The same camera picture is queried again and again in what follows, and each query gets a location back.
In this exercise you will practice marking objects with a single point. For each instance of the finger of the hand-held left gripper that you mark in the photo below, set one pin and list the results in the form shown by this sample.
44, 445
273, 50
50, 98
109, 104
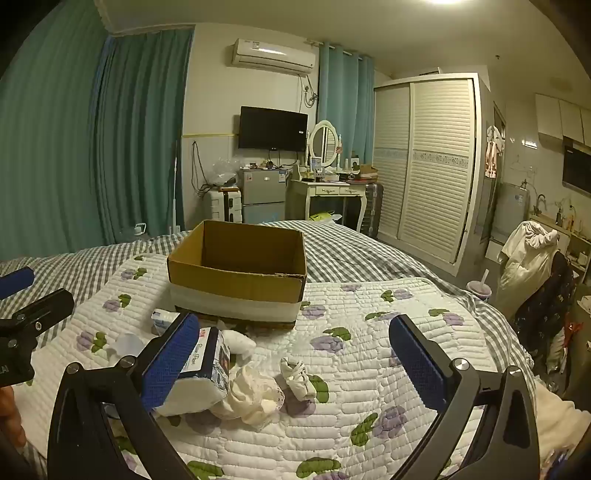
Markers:
14, 281
46, 307

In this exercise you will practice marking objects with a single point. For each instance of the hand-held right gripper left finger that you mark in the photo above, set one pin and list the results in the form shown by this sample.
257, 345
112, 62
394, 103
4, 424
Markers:
168, 369

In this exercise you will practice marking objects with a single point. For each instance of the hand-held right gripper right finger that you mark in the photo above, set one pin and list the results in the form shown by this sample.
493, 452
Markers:
418, 369

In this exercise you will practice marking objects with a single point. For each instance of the white tissue pack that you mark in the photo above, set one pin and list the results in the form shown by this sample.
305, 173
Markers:
203, 392

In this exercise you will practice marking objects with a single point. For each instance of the brown cardboard box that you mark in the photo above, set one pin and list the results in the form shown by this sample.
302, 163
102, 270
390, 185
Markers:
231, 286

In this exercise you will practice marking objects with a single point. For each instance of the person's left hand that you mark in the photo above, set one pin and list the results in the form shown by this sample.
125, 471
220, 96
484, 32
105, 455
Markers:
10, 415

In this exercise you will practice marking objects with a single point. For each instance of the clear plastic wrapper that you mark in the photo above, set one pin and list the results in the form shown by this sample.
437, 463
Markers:
124, 345

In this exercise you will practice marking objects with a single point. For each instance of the small white packet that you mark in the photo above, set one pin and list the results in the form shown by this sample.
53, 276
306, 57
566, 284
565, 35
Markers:
162, 319

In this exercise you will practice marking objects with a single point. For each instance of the floral quilted blanket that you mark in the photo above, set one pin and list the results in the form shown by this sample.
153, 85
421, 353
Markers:
369, 415

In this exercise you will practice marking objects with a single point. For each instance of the rolled white sock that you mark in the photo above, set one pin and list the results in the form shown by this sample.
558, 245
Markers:
241, 344

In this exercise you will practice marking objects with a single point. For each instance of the cream lace-trimmed cloth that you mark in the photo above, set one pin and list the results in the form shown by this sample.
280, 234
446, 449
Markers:
249, 397

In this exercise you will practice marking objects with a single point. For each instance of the plastic cup with straw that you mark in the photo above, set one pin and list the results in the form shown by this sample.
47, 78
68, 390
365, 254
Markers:
478, 288

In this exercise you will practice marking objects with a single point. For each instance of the grey checked bed sheet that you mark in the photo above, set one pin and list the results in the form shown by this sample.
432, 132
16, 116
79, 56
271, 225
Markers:
364, 256

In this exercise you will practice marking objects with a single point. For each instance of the dark patterned garment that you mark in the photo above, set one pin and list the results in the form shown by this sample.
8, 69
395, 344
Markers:
549, 300

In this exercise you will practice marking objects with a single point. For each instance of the white hooded jacket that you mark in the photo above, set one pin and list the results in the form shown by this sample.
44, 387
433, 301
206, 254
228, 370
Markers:
526, 263

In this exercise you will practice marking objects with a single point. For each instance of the wide teal curtain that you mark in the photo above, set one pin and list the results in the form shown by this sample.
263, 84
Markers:
69, 138

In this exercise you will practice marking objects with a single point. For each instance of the pale pink cloth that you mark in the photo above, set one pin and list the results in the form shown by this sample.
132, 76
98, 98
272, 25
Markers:
563, 420

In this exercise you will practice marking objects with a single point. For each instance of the silver suitcase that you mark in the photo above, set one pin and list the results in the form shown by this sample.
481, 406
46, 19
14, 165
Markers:
371, 210

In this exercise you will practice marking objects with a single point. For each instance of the white suitcase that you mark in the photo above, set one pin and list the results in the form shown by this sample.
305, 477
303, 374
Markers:
224, 205

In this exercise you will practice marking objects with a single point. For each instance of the white pole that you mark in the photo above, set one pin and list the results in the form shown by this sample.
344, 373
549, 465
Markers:
175, 184

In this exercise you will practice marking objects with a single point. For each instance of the yellow-green bag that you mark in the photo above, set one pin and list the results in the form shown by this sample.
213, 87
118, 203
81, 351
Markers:
323, 216

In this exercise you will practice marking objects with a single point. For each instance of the grey washing machine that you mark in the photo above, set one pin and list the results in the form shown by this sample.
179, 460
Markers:
510, 210

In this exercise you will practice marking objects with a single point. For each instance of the white louvred wardrobe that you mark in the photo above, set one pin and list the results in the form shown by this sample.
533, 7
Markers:
438, 175

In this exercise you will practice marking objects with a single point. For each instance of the small silver fridge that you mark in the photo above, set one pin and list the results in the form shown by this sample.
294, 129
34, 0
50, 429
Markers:
263, 194

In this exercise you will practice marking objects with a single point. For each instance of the cream dressing table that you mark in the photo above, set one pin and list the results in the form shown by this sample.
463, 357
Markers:
323, 190

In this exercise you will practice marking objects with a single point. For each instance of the clear plastic bag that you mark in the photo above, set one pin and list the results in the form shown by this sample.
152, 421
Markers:
221, 173

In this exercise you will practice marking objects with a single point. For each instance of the hanging pink and white clothes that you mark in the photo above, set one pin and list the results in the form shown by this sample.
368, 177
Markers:
492, 152

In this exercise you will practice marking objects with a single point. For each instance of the oval white-framed mirror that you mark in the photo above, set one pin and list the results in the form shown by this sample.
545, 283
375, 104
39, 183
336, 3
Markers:
324, 142

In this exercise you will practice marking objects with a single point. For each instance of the black range hood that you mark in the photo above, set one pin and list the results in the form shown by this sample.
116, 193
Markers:
577, 166

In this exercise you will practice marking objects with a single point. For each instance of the narrow blue curtain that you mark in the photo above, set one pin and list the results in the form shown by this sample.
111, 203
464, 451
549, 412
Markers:
344, 106

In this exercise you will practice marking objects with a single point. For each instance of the white air conditioner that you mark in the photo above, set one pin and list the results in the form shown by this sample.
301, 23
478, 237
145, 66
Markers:
272, 55

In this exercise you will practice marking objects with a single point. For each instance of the black wall television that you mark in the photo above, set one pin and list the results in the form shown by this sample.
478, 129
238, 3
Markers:
272, 128

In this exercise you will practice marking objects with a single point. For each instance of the white wall cabinets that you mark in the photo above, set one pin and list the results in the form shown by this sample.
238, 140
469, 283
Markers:
561, 117

